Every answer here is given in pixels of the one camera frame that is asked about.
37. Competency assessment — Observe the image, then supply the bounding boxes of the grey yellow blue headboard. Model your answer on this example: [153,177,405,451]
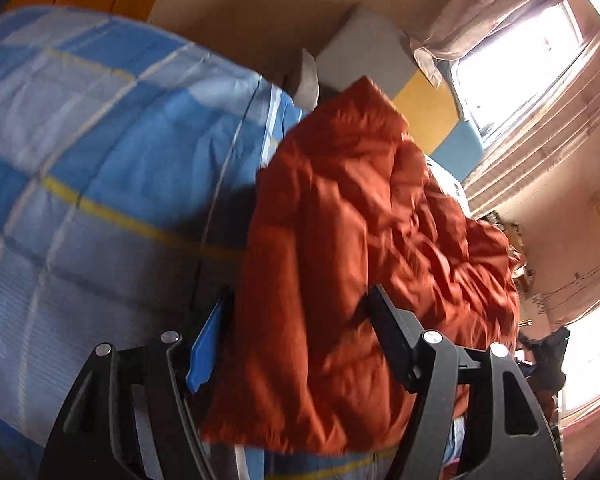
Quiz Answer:
[315,5,486,183]

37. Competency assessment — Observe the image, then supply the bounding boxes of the bright window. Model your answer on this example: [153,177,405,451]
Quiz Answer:
[450,0,588,141]

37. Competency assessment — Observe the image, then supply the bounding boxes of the orange puffer jacket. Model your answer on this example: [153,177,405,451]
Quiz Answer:
[198,76,526,458]

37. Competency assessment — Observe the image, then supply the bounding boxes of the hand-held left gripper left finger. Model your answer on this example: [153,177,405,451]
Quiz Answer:
[40,287,236,480]

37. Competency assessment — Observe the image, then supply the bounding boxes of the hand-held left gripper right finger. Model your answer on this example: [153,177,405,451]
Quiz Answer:
[362,284,563,480]

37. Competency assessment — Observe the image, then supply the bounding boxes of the bed with blue plaid sheet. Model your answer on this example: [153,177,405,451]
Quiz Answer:
[0,5,468,480]

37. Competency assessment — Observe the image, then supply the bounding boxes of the grey padded bedside stand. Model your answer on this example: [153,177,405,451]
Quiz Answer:
[285,49,321,106]

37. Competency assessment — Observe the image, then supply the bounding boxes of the long pink patterned curtain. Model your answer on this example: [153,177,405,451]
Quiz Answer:
[462,25,600,221]

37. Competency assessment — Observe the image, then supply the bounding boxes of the short pink patterned curtain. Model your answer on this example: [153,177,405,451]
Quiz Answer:
[412,0,581,88]

